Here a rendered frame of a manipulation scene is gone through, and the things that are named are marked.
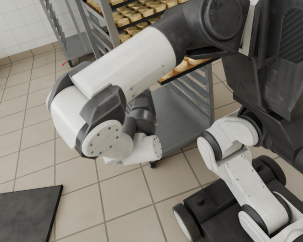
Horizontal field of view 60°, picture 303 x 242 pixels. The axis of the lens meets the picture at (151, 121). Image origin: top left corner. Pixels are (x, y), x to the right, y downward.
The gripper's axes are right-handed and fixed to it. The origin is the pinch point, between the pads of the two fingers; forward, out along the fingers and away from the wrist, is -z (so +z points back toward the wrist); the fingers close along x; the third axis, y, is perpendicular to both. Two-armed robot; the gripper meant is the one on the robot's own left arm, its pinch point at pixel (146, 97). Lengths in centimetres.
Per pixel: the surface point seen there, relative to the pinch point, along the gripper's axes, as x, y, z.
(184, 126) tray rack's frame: -73, -3, -60
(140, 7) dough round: 10, 8, -56
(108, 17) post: 15.6, 15.9, -33.8
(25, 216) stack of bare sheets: -85, 97, -2
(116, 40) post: 5.7, 15.9, -33.8
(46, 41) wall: -75, 184, -245
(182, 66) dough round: 0.8, -11.5, -14.7
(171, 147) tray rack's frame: -72, 5, -42
